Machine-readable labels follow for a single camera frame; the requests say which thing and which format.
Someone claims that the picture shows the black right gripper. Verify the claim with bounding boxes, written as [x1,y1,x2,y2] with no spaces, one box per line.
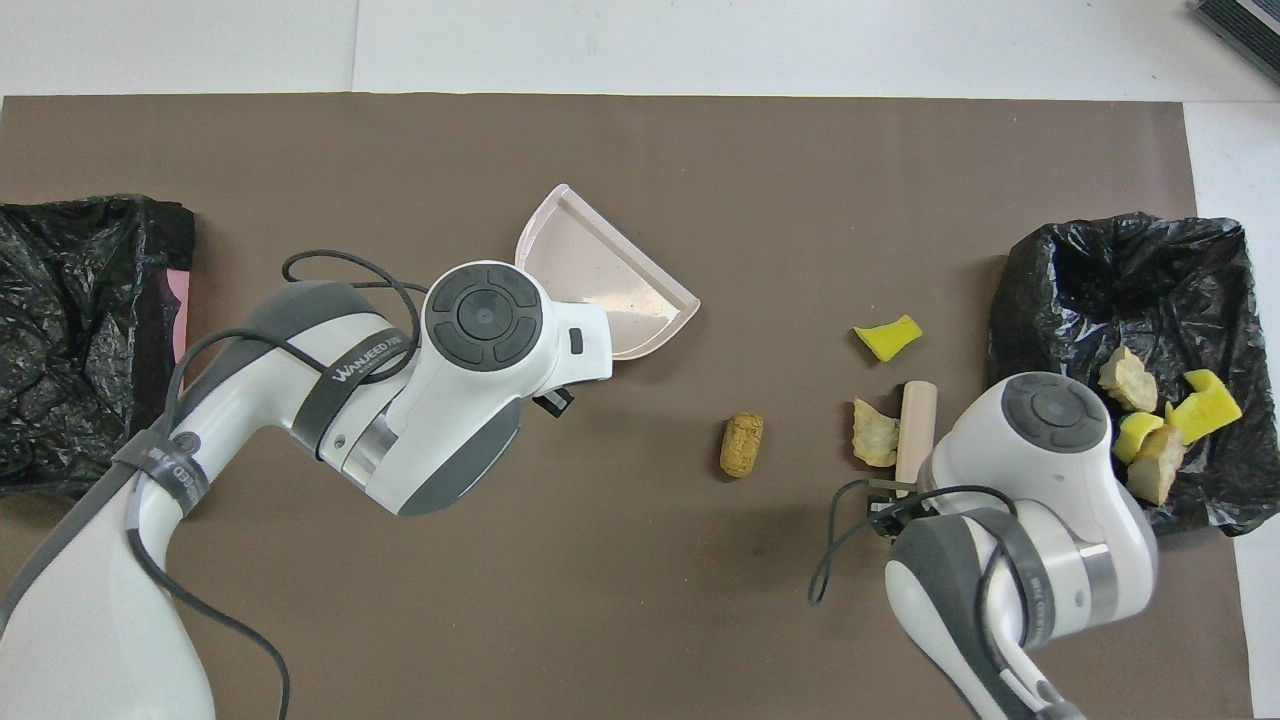
[874,500,923,539]

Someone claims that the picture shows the beige plastic dustpan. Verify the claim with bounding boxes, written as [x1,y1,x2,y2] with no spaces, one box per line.
[515,183,701,360]

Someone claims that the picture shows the plain yellow sponge piece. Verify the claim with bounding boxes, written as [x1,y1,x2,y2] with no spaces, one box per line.
[852,314,924,363]

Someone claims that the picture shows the compact yellow green sponge piece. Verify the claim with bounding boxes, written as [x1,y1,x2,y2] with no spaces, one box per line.
[1113,411,1167,466]

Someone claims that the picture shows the notched yellow green sponge piece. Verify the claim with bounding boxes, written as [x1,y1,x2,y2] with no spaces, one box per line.
[1165,369,1244,447]

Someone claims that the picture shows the black trash bag bin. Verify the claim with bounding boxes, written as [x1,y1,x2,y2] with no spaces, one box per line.
[986,212,1280,570]

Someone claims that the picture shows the pink plastic bin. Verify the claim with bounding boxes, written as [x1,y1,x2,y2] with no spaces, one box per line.
[165,268,191,366]

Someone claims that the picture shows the black bag over pink bin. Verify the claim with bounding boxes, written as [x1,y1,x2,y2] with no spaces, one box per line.
[0,194,197,506]

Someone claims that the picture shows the brown paper table mat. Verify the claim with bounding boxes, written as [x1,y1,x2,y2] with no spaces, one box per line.
[0,93,1254,720]

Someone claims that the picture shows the dark ribbed device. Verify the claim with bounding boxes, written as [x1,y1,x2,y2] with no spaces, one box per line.
[1195,0,1280,86]

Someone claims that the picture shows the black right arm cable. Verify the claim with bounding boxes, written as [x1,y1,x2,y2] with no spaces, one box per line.
[808,478,1061,720]

